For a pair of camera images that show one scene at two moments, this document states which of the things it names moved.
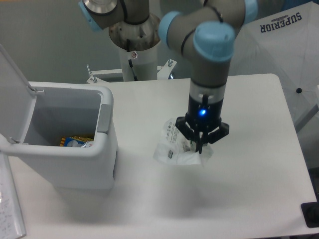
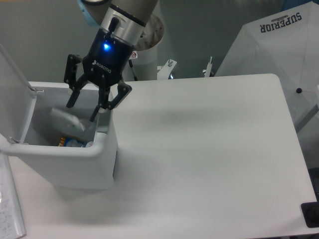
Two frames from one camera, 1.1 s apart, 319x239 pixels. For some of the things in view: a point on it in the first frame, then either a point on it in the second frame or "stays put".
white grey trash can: [34, 117] stays put
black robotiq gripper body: [203, 115] to [107, 59]
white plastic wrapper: [175, 147] to [70, 120]
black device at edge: [310, 212] stays put
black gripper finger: [186, 128] to [75, 84]
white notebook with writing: [12, 221] stays put
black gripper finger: [212, 137] to [105, 103]
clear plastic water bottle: [88, 144] to [71, 126]
